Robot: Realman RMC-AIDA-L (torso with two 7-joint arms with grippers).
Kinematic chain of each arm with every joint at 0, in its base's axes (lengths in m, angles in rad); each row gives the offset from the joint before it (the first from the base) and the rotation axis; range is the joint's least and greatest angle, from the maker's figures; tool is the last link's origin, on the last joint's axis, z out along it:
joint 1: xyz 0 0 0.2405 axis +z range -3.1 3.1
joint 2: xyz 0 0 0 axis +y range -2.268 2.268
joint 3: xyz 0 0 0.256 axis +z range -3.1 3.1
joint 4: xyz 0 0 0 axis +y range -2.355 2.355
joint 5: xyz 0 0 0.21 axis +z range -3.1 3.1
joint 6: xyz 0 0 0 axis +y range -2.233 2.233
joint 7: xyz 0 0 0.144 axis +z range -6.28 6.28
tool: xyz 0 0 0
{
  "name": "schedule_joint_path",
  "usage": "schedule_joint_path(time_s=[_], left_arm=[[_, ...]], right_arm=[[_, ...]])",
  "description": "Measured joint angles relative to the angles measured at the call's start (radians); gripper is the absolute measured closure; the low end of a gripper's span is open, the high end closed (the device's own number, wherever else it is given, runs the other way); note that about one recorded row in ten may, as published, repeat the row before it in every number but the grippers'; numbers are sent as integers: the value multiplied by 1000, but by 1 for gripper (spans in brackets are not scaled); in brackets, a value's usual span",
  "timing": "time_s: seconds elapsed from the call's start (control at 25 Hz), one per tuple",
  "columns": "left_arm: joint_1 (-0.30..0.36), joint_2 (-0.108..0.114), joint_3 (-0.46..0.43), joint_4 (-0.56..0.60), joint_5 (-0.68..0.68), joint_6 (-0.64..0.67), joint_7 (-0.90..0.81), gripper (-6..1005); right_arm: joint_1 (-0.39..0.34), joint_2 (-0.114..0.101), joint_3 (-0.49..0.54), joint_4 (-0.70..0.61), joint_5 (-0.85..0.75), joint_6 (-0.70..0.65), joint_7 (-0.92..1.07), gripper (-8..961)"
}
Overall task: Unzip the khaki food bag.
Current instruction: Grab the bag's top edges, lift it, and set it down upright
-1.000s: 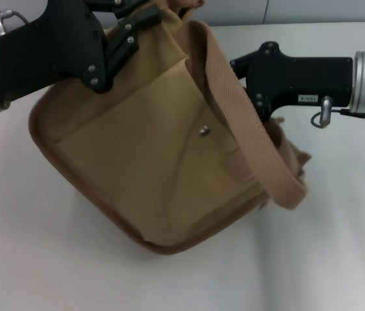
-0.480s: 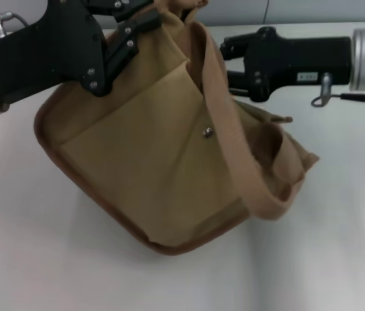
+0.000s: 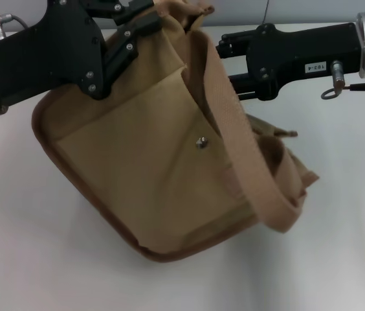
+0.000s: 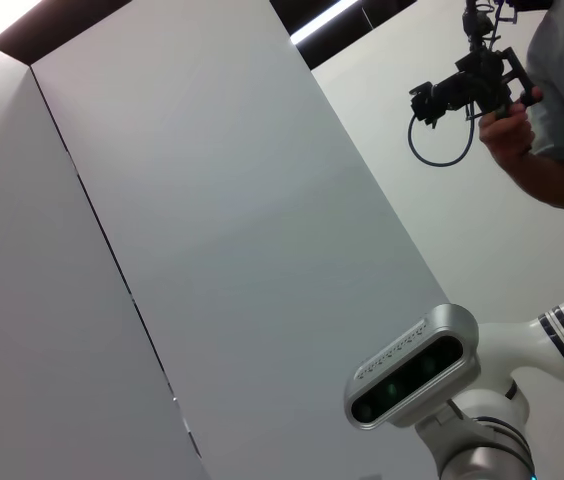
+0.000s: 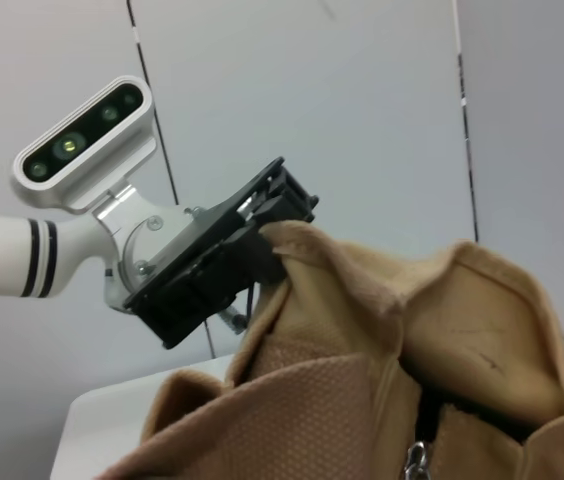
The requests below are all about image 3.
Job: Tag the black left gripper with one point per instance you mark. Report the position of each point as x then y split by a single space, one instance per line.
50 55

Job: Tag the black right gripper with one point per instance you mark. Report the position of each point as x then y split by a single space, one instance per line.
299 52

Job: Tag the khaki canvas food bag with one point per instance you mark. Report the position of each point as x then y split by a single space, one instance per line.
137 178

